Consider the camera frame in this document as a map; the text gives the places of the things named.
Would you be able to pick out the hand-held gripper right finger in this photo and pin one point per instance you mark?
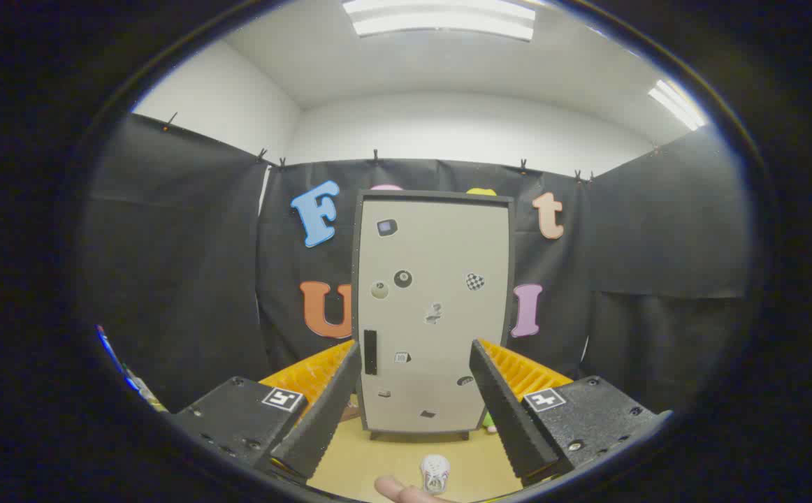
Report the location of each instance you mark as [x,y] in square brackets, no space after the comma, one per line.
[507,426]

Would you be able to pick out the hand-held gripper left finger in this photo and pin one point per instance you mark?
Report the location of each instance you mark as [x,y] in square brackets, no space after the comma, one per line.
[322,426]

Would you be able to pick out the white shoe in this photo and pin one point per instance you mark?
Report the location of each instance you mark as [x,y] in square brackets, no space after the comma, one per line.
[434,471]

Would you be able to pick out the dark grey shoe cabinet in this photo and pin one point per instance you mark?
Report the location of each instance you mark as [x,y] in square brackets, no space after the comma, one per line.
[434,194]

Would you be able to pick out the pink and green plush toy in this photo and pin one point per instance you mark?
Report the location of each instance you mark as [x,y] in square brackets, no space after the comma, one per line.
[490,422]

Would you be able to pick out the brown book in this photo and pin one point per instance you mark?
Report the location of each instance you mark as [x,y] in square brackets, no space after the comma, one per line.
[351,412]

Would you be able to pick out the black backdrop cloth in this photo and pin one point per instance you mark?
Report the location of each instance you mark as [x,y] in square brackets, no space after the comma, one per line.
[182,279]

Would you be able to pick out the blue and white clutter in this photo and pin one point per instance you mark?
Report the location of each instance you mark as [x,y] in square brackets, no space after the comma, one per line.
[123,370]

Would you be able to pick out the row of black cloth clips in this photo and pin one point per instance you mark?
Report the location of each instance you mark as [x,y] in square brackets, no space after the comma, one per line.
[375,156]

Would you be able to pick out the long ceiling light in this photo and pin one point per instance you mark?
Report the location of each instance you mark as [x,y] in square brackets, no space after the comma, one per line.
[441,17]
[678,105]

